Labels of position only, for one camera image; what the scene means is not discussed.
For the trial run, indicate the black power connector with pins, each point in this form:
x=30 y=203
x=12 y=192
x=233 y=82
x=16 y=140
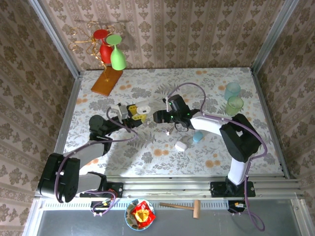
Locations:
x=101 y=205
x=236 y=206

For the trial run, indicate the floral patterned table cover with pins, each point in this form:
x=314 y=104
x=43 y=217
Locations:
x=172 y=159

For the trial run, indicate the clear acrylic pole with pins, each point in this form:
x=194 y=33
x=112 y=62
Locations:
x=56 y=37

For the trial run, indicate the wooden mallet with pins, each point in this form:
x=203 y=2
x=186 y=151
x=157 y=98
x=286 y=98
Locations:
x=196 y=209

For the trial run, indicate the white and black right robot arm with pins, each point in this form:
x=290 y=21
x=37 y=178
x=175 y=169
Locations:
x=236 y=140

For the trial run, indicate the white earbud charging case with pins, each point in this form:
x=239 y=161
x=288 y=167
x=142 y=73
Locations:
x=180 y=146
x=142 y=108

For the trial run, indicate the grey metal base panel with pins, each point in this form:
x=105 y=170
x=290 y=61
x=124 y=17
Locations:
x=221 y=223

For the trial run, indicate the patterned bowl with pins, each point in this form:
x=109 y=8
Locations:
x=128 y=211

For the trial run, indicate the aluminium side rail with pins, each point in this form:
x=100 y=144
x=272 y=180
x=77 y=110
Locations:
x=67 y=123
x=264 y=105

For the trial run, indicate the red wine glass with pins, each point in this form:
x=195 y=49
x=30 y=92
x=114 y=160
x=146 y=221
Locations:
x=105 y=52

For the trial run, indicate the small blue cup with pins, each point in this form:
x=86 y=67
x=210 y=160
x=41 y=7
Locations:
x=197 y=137

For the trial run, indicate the aluminium frame post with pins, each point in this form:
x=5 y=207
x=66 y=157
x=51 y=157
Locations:
x=273 y=37

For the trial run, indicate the green translucent cup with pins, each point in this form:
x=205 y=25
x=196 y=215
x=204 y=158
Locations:
x=233 y=105

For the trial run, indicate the red and yellow snack packet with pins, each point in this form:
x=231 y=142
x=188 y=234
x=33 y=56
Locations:
x=141 y=214

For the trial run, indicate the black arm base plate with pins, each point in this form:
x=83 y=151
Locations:
x=118 y=189
x=216 y=189

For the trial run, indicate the aluminium mounting rail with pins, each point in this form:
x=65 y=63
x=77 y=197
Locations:
x=167 y=188

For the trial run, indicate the grey and black left robot arm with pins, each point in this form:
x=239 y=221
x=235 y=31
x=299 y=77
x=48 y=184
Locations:
x=61 y=177

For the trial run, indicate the blue translucent cup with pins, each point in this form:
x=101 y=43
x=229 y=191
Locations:
x=231 y=89

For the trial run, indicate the green wine glass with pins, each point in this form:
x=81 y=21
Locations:
x=118 y=60

